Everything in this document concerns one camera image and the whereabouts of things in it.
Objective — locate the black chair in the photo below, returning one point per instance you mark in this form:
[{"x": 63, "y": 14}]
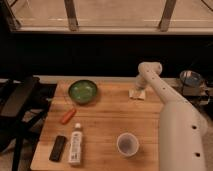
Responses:
[{"x": 22, "y": 109}]

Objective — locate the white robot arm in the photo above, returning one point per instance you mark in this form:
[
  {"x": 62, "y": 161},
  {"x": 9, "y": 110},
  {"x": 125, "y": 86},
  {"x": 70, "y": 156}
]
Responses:
[{"x": 181, "y": 126}]

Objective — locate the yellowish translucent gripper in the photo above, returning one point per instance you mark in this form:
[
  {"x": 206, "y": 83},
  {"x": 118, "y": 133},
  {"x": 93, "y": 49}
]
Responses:
[{"x": 139, "y": 90}]

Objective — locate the orange carrot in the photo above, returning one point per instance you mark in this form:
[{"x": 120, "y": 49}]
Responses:
[{"x": 67, "y": 116}]

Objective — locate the white sponge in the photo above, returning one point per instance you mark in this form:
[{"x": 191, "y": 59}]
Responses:
[{"x": 136, "y": 96}]

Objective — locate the green bowl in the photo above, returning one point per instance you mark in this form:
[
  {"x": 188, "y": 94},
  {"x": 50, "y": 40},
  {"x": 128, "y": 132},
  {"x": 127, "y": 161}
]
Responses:
[{"x": 83, "y": 91}]

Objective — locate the blue bowl on stand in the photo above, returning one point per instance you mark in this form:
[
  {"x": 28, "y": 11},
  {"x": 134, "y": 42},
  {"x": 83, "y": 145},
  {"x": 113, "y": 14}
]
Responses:
[{"x": 191, "y": 78}]

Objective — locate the black remote control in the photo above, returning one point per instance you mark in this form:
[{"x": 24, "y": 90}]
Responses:
[{"x": 57, "y": 149}]

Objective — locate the metal window frame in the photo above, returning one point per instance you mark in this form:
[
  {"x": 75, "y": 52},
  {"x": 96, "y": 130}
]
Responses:
[{"x": 138, "y": 17}]

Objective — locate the white bottle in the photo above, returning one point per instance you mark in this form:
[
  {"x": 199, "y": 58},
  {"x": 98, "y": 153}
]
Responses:
[{"x": 76, "y": 145}]

